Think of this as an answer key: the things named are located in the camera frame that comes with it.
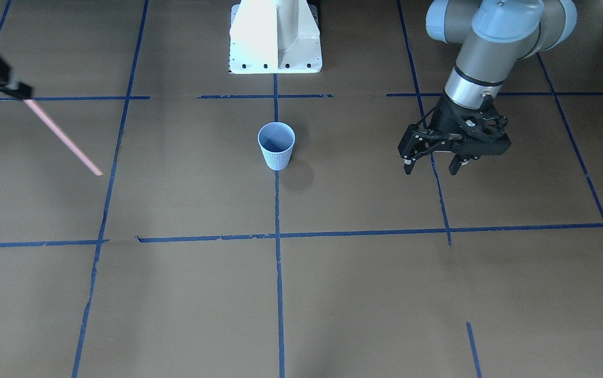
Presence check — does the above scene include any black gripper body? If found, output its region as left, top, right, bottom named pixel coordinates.
left=398, top=93, right=511, bottom=160

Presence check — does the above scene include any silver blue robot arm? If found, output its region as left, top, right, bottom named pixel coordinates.
left=229, top=1, right=577, bottom=175

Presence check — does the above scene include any blue ribbed paper cup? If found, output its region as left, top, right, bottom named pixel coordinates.
left=257, top=122, right=295, bottom=171

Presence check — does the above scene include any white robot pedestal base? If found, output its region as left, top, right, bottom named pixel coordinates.
left=228, top=1, right=323, bottom=75

